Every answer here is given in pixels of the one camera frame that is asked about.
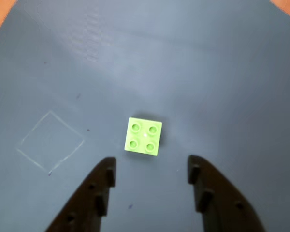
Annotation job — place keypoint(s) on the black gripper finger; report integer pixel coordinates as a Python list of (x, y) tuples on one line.
[(227, 207), (87, 198)]

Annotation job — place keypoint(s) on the green lego block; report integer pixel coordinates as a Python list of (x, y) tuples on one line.
[(143, 136)]

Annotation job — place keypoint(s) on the dark grey mat with chalk square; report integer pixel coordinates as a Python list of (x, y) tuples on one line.
[(159, 72)]

